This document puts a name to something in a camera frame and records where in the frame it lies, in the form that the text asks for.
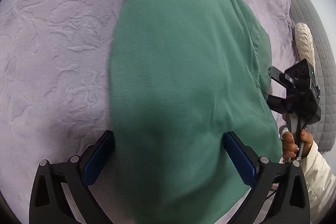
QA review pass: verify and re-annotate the cream textured pillow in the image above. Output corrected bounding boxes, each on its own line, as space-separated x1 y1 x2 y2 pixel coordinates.
294 23 316 70

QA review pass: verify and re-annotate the green work shirt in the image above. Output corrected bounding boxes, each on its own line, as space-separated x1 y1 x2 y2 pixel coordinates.
110 0 282 223

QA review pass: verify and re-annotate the purple embossed bed blanket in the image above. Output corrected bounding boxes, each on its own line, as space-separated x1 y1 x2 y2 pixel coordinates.
1 0 295 223

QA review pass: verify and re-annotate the right hand with painted nails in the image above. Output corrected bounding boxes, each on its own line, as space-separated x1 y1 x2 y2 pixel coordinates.
280 129 314 159

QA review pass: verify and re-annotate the cream sleeve forearm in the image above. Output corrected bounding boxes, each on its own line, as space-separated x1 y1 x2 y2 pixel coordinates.
301 141 335 223

